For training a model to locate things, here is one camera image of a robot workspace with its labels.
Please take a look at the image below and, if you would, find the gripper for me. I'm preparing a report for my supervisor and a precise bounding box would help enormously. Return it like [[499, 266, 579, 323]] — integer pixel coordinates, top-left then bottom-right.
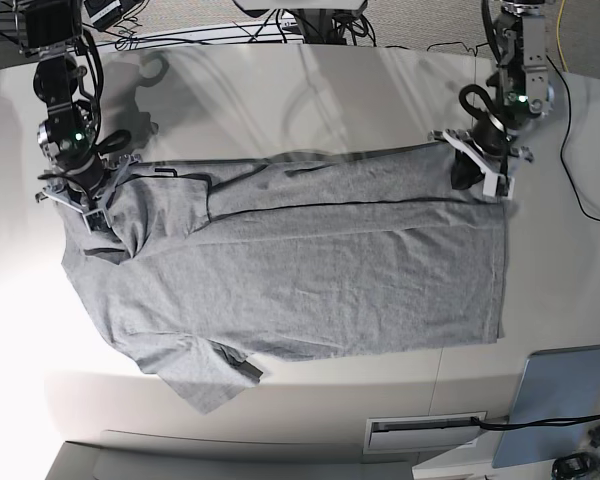
[[428, 120, 534, 190], [35, 154, 142, 210]]

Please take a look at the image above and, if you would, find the grey T-shirt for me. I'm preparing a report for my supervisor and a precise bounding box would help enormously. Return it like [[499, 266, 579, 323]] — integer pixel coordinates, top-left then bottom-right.
[[59, 144, 507, 414]]

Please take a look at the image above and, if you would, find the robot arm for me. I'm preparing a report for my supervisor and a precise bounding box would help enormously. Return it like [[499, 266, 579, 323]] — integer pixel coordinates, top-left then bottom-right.
[[12, 1, 132, 215], [430, 1, 554, 199]]

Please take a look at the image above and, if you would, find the black white box device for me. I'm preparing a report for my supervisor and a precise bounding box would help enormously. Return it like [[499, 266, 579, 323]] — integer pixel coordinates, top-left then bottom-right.
[[84, 0, 121, 24]]

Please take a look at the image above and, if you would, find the grey monitor back panel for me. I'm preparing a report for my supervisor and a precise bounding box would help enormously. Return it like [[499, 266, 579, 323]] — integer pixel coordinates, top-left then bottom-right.
[[492, 345, 600, 469]]

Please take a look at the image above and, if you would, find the black device bottom right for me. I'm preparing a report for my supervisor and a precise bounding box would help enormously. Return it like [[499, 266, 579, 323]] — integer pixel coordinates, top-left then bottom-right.
[[551, 452, 600, 480]]

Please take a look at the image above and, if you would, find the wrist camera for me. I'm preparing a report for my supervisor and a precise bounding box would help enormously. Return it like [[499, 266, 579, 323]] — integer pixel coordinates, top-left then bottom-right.
[[82, 209, 111, 233], [482, 172, 515, 200]]

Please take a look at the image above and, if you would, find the black cable on table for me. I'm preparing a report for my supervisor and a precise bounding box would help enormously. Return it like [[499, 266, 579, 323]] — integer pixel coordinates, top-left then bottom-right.
[[426, 33, 600, 222]]

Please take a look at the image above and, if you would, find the yellow cable on floor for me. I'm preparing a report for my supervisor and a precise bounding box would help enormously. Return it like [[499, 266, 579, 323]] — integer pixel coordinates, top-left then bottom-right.
[[554, 0, 569, 72]]

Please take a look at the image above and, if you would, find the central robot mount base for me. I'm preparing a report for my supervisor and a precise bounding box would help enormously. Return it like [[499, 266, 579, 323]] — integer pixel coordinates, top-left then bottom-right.
[[234, 0, 377, 46]]

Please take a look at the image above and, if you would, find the black monitor cable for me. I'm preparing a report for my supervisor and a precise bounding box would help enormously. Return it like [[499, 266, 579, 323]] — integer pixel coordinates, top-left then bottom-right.
[[470, 411, 600, 432]]

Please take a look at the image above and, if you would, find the white cable tray slot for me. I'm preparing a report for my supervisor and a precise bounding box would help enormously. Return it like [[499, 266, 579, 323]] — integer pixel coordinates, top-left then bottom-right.
[[363, 412, 486, 454]]

